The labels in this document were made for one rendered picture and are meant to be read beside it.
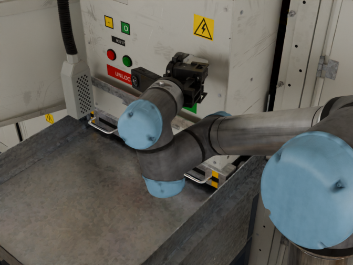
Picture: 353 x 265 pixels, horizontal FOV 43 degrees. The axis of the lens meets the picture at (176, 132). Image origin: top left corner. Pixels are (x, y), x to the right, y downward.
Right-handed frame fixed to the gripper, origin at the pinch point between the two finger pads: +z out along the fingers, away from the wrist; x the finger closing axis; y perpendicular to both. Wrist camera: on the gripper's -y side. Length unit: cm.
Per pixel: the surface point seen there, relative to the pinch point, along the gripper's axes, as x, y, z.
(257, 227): -64, 19, 23
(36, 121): -65, -93, 59
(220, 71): -1.1, 7.9, -0.9
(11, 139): -87, -120, 71
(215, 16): 11.6, 6.0, -1.7
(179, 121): -16.3, -1.9, -0.1
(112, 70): -10.9, -26.6, 11.8
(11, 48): -10, -62, 13
